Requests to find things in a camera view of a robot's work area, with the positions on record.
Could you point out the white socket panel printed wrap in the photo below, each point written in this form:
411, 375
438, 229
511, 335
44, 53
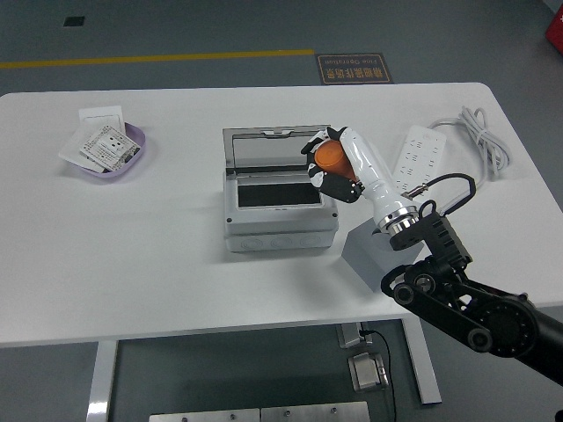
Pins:
110, 147

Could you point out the red object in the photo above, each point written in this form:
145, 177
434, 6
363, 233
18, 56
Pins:
556, 31

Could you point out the dark square floor hatch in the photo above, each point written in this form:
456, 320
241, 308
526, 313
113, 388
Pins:
73, 21

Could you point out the grey metal plate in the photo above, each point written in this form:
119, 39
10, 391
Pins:
202, 416
314, 413

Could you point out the white table leg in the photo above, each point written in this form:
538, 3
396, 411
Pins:
424, 373
102, 382

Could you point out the purple plastic tray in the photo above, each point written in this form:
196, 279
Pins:
138, 138

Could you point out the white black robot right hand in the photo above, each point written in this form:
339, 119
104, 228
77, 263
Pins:
374, 171

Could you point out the silver metal box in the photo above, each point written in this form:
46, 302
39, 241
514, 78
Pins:
367, 371

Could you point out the grey under-table control box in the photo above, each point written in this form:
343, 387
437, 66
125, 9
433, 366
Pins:
349, 336

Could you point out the grey junction box with lid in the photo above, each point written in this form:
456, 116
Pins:
277, 228

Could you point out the white wall switch plate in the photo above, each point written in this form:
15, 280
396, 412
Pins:
101, 116

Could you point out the orange cylinder object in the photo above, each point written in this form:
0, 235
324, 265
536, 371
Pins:
332, 156

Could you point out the plain white flat panel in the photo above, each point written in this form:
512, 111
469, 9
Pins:
70, 149

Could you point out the white power strip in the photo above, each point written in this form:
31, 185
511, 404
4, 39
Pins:
422, 149

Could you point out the black orange floor sign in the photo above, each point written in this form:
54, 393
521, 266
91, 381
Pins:
352, 70

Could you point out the grey cube holder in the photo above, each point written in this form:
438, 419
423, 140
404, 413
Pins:
365, 259

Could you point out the yellow floor tape line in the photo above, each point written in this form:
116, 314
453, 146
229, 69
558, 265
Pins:
154, 58

